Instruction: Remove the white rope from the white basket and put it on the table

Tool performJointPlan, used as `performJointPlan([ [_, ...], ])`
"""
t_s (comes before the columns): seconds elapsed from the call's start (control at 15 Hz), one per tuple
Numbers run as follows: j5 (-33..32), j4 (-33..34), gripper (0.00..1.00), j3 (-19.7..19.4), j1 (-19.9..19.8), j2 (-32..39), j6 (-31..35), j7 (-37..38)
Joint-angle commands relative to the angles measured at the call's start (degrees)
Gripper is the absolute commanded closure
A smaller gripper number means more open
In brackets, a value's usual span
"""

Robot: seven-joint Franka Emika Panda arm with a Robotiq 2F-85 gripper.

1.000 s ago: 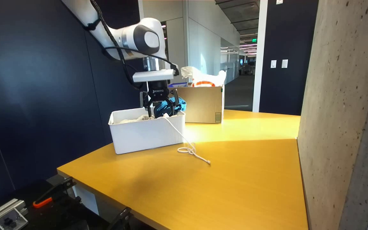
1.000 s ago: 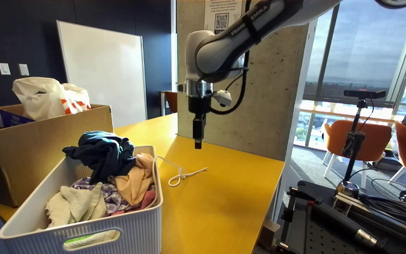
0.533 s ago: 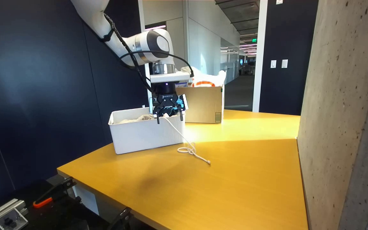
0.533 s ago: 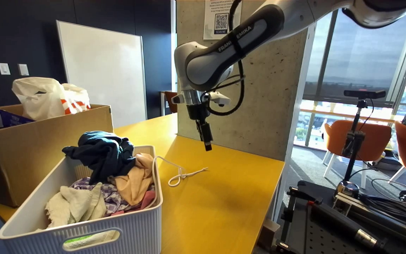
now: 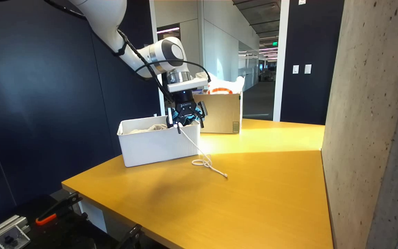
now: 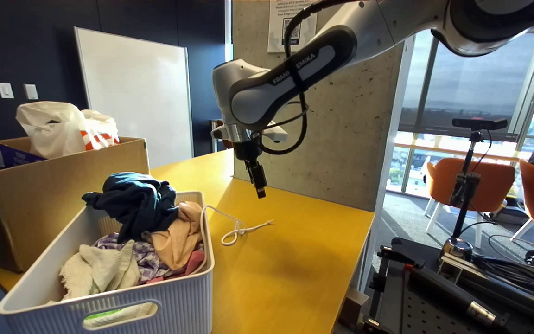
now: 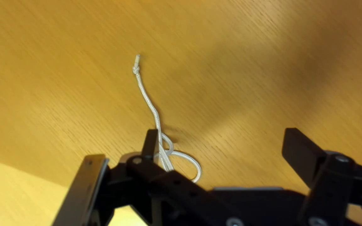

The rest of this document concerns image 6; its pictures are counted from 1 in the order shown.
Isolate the white plastic bag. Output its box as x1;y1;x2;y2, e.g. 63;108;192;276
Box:
16;101;120;160

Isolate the white plastic basket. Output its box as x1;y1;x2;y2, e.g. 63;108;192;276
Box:
0;191;215;334

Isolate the whiteboard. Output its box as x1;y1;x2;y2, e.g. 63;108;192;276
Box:
74;26;195;169

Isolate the blue box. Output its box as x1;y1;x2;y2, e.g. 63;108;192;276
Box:
0;143;47;173

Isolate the wooden block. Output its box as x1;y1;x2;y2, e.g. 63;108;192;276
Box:
338;289;370;328

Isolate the window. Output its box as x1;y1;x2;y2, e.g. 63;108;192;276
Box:
386;27;534;201

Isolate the pink cloth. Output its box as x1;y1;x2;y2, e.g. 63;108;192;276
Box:
144;250;206;285

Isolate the camera on mount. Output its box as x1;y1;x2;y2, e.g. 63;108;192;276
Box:
439;117;509;261

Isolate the peach cloth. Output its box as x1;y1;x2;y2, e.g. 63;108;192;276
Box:
148;201;204;271

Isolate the green and white cloth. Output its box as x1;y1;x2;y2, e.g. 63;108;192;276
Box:
83;303;159;328

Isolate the purple checked cloth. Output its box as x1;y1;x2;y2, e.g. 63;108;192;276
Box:
92;233;175;285

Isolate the coil of black cable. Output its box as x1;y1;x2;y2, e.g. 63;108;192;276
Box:
470;234;534;298

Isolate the paper notice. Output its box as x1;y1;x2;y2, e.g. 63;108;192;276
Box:
267;0;318;53

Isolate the cardboard box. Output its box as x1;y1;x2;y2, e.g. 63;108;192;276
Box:
0;136;150;273

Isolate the white rope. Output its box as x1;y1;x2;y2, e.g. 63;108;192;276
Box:
200;205;275;246

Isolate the black cylindrical bar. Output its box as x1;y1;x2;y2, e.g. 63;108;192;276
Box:
405;266;511;330

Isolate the dark blue cloth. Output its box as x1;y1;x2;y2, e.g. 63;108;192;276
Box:
82;172;180;243

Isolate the cream towel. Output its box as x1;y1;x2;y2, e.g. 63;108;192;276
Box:
58;240;141;302

